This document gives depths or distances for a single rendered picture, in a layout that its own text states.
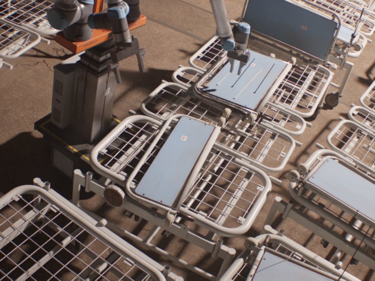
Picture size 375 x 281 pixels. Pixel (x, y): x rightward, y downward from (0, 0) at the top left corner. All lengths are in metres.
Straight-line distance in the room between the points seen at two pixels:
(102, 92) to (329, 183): 1.32
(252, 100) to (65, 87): 1.11
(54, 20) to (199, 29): 2.79
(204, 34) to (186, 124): 2.14
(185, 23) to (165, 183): 2.75
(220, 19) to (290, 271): 1.38
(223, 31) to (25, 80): 1.74
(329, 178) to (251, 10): 1.67
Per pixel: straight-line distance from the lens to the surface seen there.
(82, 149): 3.20
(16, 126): 3.78
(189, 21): 5.31
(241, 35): 3.24
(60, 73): 3.07
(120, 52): 2.45
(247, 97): 3.37
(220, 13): 3.01
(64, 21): 2.57
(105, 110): 3.20
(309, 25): 4.11
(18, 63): 4.40
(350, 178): 3.12
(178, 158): 2.88
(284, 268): 2.51
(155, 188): 2.69
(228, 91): 3.39
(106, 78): 3.04
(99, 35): 2.83
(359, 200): 2.98
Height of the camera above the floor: 2.41
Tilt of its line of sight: 39 degrees down
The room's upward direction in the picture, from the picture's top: 15 degrees clockwise
